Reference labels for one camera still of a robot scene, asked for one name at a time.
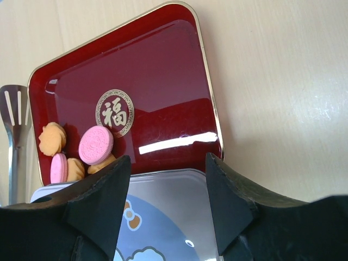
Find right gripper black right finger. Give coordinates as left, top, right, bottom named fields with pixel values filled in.
left=206, top=153, right=347, bottom=260

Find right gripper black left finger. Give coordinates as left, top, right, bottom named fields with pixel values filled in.
left=1, top=156, right=131, bottom=260

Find silver tin lid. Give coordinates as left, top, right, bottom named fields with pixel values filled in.
left=29, top=168, right=218, bottom=261

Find metal serving tongs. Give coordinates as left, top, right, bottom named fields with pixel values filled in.
left=1, top=85, right=32, bottom=205

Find orange biscuit at tray edge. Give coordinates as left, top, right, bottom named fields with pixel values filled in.
left=66, top=158, right=85, bottom=182

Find pink round cookie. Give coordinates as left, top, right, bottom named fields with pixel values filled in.
left=78, top=126, right=114, bottom=165

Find small orange cookie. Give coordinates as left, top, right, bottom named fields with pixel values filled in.
left=39, top=122, right=67, bottom=157

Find red rectangular tray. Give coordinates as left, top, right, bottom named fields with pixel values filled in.
left=28, top=1, right=224, bottom=174

